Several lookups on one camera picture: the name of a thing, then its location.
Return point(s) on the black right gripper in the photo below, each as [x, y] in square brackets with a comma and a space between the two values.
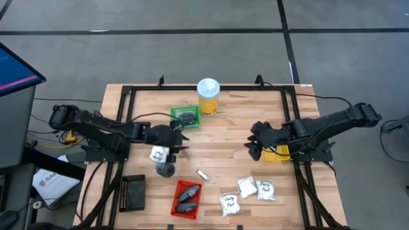
[270, 137]

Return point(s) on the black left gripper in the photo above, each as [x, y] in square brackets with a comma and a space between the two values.
[161, 135]

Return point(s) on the bagged silver nail clipper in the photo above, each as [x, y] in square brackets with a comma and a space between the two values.
[186, 155]
[203, 175]

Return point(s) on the gray silicone travel bottle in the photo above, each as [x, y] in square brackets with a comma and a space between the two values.
[190, 193]
[187, 208]

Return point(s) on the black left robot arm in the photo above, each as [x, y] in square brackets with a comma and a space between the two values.
[96, 123]

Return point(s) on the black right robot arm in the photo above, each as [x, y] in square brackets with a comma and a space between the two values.
[329, 121]

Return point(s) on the yellow plastic basket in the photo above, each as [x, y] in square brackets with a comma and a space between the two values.
[278, 158]

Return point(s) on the green plastic basket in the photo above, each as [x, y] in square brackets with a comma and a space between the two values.
[174, 110]

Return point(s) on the yellow wipes canister white lid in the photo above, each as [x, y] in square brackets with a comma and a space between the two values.
[208, 92]

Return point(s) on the black plastic basket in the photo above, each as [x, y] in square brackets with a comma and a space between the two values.
[134, 193]

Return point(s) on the red plastic basket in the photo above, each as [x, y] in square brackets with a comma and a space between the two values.
[185, 215]

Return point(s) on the black cart leg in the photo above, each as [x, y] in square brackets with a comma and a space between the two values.
[54, 164]

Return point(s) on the white paper booklet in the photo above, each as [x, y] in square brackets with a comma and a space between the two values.
[51, 187]

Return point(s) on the gray stand foot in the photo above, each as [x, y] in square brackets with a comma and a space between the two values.
[396, 125]

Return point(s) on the gray monitor cart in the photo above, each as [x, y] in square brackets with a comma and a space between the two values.
[16, 127]

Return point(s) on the monitor with blue screen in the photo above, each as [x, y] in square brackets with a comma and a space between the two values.
[16, 73]

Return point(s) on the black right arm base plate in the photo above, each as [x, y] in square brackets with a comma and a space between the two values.
[319, 156]

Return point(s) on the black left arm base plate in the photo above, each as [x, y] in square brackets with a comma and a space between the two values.
[96, 156]

